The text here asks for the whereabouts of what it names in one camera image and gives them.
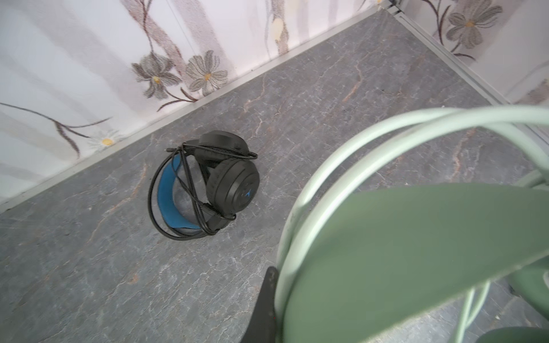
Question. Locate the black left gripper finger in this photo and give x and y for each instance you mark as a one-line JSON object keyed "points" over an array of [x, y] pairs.
{"points": [[263, 326]]}

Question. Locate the mint green headphones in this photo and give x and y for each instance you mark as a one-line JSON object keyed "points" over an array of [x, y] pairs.
{"points": [[355, 264]]}

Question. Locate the black blue headphones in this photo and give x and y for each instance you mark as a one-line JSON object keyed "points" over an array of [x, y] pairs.
{"points": [[218, 173]]}

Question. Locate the right corner aluminium profile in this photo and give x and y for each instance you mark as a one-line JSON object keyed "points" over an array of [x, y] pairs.
{"points": [[503, 45]]}

